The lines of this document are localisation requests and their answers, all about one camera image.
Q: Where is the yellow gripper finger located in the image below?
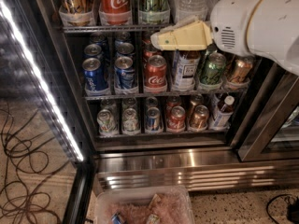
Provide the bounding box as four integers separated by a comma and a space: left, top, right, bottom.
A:
150, 15, 213, 50

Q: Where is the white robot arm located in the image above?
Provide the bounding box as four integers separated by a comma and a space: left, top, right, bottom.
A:
150, 0, 299, 75

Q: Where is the brown tea bottle white cap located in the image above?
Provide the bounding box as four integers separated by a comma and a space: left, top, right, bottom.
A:
171, 50, 200, 91

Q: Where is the green can top shelf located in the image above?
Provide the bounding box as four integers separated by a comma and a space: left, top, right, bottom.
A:
138, 0, 170, 24

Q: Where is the red cola can middle shelf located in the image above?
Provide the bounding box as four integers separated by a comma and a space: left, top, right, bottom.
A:
144, 55, 167, 93

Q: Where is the red cola can shelf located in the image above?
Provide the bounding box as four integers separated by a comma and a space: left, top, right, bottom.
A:
101, 0, 131, 25
144, 55, 167, 93

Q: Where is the brown tea bottle bottom shelf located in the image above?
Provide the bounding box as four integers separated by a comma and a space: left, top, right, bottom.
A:
208, 95, 235, 131

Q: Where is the red cola can top shelf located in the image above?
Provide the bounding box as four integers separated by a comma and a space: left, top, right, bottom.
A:
101, 0, 131, 25

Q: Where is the gold can bottom shelf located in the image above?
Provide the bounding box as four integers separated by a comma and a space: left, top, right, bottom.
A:
188, 105, 209, 131

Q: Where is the blue can bottom shelf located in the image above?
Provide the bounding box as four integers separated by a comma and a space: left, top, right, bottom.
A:
146, 107, 162, 133

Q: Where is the red can bottom shelf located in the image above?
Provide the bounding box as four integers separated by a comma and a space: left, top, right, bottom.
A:
167, 105, 186, 132

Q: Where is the gold can top shelf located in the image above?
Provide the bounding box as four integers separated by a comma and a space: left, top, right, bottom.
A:
59, 0, 94, 27

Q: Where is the right fridge glass door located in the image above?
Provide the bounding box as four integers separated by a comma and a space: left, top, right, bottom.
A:
238, 73, 299, 161

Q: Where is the stainless steel fridge base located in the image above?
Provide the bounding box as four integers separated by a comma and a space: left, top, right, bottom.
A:
93, 148, 299, 194

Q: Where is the open glass fridge door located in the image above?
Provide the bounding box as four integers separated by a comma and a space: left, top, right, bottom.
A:
0, 0, 95, 224

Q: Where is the red cola can behind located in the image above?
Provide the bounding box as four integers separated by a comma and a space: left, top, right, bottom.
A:
143, 44, 162, 60

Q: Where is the blue pepsi can behind front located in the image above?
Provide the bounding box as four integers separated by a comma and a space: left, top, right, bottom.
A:
83, 44, 104, 61

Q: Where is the blue pepsi can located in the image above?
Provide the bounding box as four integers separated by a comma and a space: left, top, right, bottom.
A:
83, 44, 104, 61
82, 58, 108, 96

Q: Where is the green white can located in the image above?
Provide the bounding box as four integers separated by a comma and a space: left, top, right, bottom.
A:
97, 109, 118, 136
121, 108, 140, 134

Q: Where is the green white can bottom left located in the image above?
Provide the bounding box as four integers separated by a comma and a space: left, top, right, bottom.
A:
97, 109, 118, 136

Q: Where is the clear plastic bin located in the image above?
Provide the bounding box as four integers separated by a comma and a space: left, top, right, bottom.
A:
94, 186, 195, 224

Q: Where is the top wire shelf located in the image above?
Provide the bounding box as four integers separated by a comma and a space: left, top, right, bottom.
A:
62, 23, 173, 34

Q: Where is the wire shelf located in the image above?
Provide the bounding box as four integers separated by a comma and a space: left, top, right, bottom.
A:
62, 23, 173, 34
83, 88, 247, 101

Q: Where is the middle wire shelf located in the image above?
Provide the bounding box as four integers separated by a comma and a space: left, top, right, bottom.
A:
83, 88, 247, 101

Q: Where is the black cable and plug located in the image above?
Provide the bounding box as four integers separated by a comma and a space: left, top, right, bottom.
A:
265, 193, 299, 224

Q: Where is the brown cable on floor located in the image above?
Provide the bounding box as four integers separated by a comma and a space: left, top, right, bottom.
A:
0, 107, 71, 224

